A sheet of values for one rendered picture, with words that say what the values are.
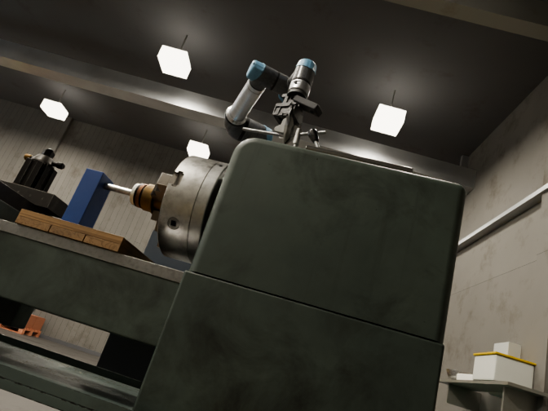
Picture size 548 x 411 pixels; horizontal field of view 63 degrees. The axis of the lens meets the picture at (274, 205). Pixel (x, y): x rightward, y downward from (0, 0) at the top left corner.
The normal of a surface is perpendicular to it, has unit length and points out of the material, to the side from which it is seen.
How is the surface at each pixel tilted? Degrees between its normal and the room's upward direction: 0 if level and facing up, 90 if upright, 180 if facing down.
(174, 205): 109
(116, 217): 90
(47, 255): 90
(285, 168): 90
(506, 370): 90
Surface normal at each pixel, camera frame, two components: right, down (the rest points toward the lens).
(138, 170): 0.04, -0.36
